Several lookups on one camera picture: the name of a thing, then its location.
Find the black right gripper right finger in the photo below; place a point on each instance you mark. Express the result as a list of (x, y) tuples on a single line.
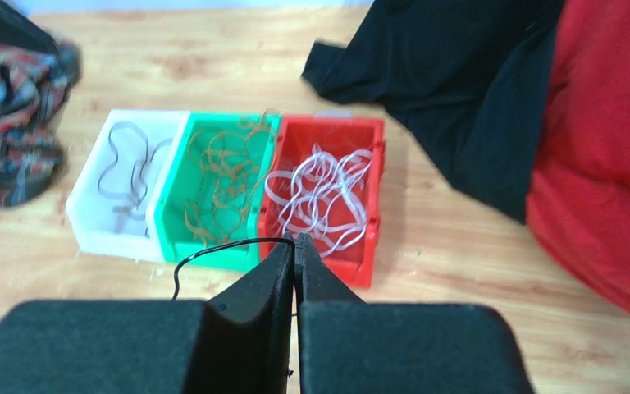
[(347, 345)]

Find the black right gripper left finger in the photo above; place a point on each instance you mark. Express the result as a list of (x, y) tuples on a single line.
[(236, 342)]

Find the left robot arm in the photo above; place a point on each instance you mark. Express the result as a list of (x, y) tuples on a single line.
[(19, 31)]

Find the green plastic bin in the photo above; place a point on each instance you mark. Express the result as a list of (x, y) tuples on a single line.
[(214, 191)]

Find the red plastic bin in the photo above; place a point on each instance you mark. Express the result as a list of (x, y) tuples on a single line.
[(325, 182)]

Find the white translucent plastic bin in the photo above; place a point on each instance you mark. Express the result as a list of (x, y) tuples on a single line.
[(111, 206)]

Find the red t-shirt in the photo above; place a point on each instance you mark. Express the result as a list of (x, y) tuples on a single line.
[(578, 205)]

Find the black t-shirt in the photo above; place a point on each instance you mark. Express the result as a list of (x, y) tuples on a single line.
[(468, 79)]

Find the plaid flannel shirt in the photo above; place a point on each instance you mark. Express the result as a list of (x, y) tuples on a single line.
[(33, 89)]

